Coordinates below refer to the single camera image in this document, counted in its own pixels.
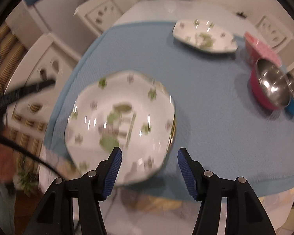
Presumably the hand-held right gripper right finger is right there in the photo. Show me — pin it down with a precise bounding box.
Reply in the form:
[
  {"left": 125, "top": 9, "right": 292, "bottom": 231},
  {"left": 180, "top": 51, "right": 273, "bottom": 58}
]
[{"left": 178, "top": 147, "right": 276, "bottom": 235}]

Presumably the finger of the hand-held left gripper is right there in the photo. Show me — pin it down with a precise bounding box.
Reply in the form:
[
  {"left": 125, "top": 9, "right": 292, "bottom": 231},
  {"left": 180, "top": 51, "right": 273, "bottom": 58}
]
[{"left": 0, "top": 79, "right": 56, "bottom": 108}]

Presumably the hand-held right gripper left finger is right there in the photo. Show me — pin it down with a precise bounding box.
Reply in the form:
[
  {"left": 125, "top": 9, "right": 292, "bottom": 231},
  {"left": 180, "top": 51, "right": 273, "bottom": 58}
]
[{"left": 22, "top": 147, "right": 122, "bottom": 235}]

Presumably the white floral plate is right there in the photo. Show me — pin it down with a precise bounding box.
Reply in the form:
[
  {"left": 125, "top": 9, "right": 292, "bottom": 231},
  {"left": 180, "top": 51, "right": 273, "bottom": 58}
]
[
  {"left": 162, "top": 98, "right": 178, "bottom": 167},
  {"left": 64, "top": 70, "right": 176, "bottom": 186}
]

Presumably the white plate with green trees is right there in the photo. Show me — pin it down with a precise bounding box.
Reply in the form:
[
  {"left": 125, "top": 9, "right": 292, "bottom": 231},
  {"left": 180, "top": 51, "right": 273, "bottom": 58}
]
[{"left": 172, "top": 19, "right": 239, "bottom": 54}]

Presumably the red bowl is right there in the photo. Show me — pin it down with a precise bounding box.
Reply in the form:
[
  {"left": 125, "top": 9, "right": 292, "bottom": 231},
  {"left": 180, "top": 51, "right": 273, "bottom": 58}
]
[{"left": 244, "top": 31, "right": 283, "bottom": 67}]

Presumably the person's left forearm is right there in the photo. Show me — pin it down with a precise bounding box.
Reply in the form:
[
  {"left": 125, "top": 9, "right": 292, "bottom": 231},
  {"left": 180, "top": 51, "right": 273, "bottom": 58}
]
[{"left": 0, "top": 147, "right": 17, "bottom": 184}]

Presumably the white cutout chair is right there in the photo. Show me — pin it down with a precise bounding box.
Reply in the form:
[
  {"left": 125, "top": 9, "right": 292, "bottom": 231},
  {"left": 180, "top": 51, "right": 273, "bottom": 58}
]
[
  {"left": 8, "top": 33, "right": 82, "bottom": 134},
  {"left": 256, "top": 15, "right": 294, "bottom": 52},
  {"left": 75, "top": 0, "right": 125, "bottom": 38}
]

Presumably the white cabinet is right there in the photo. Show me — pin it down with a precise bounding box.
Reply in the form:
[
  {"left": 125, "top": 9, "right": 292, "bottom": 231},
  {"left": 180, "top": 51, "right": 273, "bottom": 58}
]
[{"left": 5, "top": 0, "right": 55, "bottom": 54}]

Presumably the green floor plant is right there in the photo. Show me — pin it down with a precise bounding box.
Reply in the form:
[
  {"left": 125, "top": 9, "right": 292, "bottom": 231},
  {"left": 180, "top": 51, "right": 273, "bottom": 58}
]
[{"left": 15, "top": 157, "right": 40, "bottom": 197}]

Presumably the light blue table mat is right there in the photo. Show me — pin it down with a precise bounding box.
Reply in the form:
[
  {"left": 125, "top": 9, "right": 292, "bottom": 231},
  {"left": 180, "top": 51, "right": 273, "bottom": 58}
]
[{"left": 43, "top": 21, "right": 294, "bottom": 200}]

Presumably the black cable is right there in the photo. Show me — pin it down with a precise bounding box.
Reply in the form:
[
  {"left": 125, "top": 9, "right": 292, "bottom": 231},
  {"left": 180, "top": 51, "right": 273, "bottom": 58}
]
[{"left": 0, "top": 135, "right": 66, "bottom": 180}]

